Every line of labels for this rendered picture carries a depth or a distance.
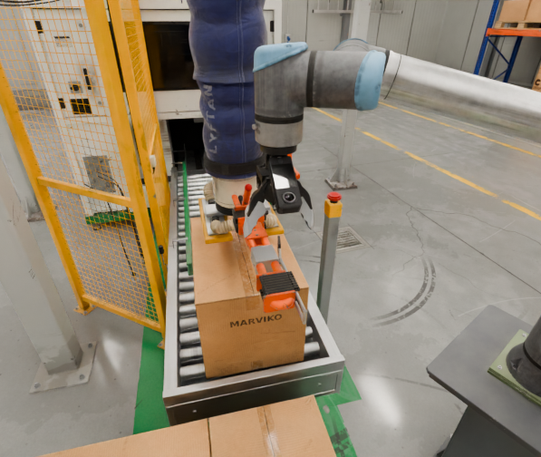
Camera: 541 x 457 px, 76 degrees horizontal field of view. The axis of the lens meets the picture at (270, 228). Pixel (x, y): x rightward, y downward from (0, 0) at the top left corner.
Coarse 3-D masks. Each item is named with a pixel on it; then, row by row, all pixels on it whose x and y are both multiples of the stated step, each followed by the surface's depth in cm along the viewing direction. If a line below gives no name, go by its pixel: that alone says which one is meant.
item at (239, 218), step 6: (234, 210) 110; (240, 210) 112; (234, 216) 107; (240, 216) 109; (264, 216) 107; (234, 222) 110; (240, 222) 106; (264, 222) 108; (240, 228) 107; (240, 234) 108
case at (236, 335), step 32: (192, 224) 159; (192, 256) 138; (224, 256) 138; (288, 256) 138; (224, 288) 121; (224, 320) 121; (256, 320) 124; (288, 320) 128; (224, 352) 129; (256, 352) 133; (288, 352) 137
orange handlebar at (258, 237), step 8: (296, 176) 139; (256, 224) 106; (256, 232) 101; (264, 232) 101; (248, 240) 98; (256, 240) 102; (264, 240) 98; (272, 264) 89; (264, 272) 86; (272, 304) 77; (280, 304) 77; (288, 304) 77
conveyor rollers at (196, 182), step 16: (192, 176) 312; (208, 176) 315; (192, 192) 282; (192, 208) 260; (192, 288) 184; (192, 320) 162; (192, 336) 154; (192, 352) 146; (304, 352) 148; (192, 368) 139
